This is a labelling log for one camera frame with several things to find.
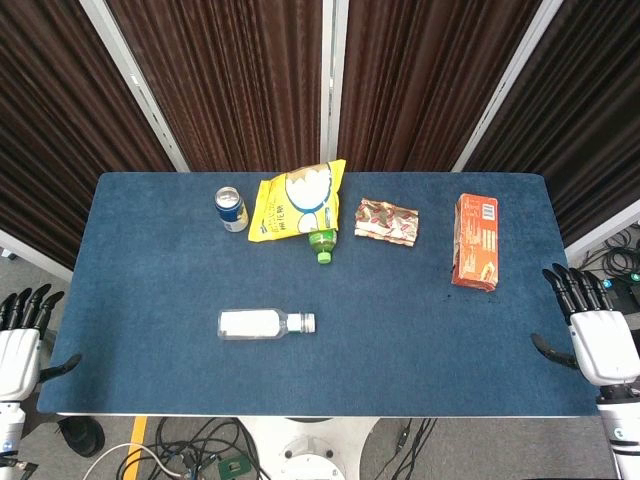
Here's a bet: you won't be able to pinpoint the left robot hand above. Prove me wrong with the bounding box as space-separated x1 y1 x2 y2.
0 283 82 404

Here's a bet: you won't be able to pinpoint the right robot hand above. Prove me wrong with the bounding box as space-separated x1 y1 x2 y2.
530 263 640 389

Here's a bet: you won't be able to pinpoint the transparent plastic bottle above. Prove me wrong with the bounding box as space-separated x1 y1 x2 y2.
216 308 317 342

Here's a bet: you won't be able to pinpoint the green plastic bottle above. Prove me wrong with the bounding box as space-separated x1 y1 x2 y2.
306 227 339 265

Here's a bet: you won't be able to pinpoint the black power strip green lights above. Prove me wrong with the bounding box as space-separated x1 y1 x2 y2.
599 272 640 321

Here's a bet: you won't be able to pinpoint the black shoe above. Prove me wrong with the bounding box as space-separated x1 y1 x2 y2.
56 418 106 458

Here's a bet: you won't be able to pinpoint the yellow floor tape strip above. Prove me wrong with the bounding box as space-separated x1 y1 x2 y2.
119 417 150 480

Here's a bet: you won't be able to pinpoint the orange carton box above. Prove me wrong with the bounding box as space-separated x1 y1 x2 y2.
450 193 501 292

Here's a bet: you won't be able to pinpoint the blue table mat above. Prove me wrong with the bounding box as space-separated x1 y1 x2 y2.
35 172 601 417

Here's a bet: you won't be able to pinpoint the brown pleated curtain panel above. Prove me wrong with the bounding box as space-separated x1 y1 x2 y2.
106 0 325 174
0 0 177 271
464 0 640 247
337 0 545 174

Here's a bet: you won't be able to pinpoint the green circuit board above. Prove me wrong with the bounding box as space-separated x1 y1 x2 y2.
218 456 250 479

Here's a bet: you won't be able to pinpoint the red patterned snack wrapper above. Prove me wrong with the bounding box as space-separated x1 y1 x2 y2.
353 197 420 249

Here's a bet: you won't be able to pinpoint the blue drink can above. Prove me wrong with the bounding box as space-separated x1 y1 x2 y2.
214 186 250 233

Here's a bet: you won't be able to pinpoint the yellow snack bag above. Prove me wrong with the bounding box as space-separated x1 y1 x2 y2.
248 158 347 245

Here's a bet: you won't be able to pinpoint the black cable tangle with plugs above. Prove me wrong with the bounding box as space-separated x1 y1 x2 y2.
572 225 640 284

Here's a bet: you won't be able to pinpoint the white partition base rail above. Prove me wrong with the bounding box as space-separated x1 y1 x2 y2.
0 228 74 284
563 198 640 262

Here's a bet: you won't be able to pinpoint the white floor cable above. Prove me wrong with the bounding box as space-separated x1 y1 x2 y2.
85 441 187 477

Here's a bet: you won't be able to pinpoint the black floor cable tangle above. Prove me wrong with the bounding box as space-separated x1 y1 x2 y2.
115 417 269 480

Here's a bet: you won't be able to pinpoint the black cable with inline switch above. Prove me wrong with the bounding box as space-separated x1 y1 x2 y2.
369 417 437 480

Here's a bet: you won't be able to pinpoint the white partition frame post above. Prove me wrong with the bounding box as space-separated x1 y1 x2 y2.
319 0 350 165
451 0 567 174
78 0 191 174

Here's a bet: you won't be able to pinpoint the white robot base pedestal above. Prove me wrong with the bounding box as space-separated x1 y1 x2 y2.
239 416 381 480

